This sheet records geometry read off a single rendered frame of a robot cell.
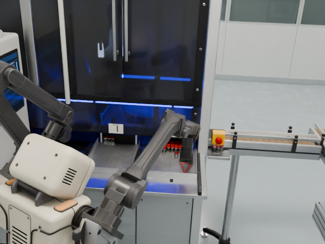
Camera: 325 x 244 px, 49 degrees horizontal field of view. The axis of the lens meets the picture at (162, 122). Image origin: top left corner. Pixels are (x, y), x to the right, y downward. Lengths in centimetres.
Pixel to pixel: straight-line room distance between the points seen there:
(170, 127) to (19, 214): 56
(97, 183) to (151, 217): 64
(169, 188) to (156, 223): 63
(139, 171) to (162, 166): 82
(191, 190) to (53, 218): 89
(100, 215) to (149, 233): 139
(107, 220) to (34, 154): 30
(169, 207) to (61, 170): 133
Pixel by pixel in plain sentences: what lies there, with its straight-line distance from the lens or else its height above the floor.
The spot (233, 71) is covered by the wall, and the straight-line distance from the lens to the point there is 673.
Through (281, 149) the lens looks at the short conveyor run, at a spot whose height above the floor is 90.
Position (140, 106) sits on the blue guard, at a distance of 199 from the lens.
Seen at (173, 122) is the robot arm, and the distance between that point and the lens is 129.
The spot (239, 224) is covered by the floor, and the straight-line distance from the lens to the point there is 305.
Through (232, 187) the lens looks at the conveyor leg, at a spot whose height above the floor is 58.
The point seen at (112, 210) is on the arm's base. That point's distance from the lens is 108.
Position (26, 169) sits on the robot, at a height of 132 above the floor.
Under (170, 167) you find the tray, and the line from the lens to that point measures 196.
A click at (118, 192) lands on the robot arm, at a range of 110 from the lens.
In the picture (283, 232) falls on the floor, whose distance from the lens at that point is 309.
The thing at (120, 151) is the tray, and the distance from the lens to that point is 211.
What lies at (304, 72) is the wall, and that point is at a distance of 701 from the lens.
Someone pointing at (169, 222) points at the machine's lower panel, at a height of 38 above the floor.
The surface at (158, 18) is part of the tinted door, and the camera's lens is 188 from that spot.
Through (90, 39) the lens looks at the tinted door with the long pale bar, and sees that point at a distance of 195.
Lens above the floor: 189
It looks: 24 degrees down
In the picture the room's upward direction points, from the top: 2 degrees clockwise
